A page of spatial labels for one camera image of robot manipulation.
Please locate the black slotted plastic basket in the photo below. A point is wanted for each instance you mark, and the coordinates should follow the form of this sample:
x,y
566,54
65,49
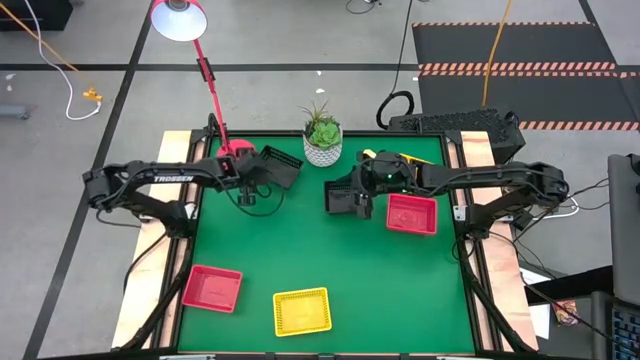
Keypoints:
x,y
340,197
287,167

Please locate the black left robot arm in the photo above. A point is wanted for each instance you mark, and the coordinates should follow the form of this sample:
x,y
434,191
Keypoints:
x,y
172,178

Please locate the light wooden plank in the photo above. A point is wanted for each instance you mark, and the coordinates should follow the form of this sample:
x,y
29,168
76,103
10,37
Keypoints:
x,y
150,260
505,260

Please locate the black table frame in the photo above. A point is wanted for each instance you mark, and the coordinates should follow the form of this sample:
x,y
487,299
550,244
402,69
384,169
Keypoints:
x,y
320,134

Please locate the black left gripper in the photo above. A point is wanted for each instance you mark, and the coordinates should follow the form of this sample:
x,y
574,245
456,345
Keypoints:
x,y
248,170

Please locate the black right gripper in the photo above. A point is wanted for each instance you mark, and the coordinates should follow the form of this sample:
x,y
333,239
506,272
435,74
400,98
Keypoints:
x,y
382,175

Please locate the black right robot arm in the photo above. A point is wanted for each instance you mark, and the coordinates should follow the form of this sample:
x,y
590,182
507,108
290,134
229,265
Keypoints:
x,y
480,175

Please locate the backlit keyboard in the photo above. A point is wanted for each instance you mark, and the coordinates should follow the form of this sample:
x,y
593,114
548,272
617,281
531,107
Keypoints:
x,y
627,332

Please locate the black floor mat striped edges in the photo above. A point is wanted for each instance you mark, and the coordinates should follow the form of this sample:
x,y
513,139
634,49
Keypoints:
x,y
510,45

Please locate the red desk lamp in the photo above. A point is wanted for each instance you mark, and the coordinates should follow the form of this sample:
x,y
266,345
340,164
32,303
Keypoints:
x,y
178,20

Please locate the yellow slotted plastic basket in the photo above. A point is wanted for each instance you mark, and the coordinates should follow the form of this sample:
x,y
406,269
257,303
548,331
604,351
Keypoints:
x,y
302,312
417,160

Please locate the black cabinet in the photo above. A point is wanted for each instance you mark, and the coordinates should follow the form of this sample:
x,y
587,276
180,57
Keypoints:
x,y
35,12

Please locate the colourful snack packet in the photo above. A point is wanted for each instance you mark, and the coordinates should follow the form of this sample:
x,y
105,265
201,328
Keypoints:
x,y
566,312

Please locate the grey floor object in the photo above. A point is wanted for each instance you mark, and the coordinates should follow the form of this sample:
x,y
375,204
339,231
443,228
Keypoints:
x,y
14,111

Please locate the red plastic basket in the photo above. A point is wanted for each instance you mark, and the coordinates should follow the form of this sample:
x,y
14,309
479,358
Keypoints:
x,y
412,215
212,289

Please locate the white paper sheet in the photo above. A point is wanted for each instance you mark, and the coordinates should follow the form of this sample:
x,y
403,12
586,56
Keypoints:
x,y
539,310

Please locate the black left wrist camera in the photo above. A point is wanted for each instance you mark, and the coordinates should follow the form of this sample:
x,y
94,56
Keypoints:
x,y
246,196

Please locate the succulent in patterned white pot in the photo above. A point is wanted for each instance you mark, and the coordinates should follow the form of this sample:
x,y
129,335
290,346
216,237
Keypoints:
x,y
323,142

